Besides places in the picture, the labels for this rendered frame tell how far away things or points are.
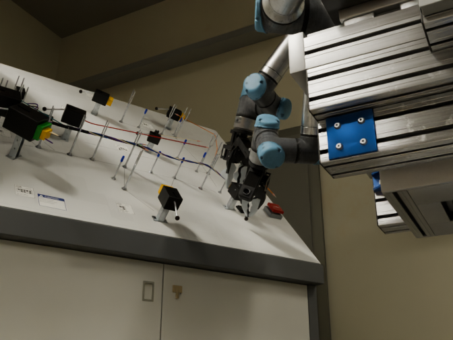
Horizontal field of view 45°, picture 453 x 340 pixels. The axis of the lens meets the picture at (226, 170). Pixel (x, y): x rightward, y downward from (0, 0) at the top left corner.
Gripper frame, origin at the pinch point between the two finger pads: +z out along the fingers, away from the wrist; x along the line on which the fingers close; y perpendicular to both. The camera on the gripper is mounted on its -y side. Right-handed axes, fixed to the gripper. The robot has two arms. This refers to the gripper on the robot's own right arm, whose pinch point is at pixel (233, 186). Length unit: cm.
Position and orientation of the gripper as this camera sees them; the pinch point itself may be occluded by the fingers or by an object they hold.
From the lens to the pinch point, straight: 194.6
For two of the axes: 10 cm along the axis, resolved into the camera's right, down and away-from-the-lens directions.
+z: -2.3, 9.7, 0.0
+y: -5.6, -1.3, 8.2
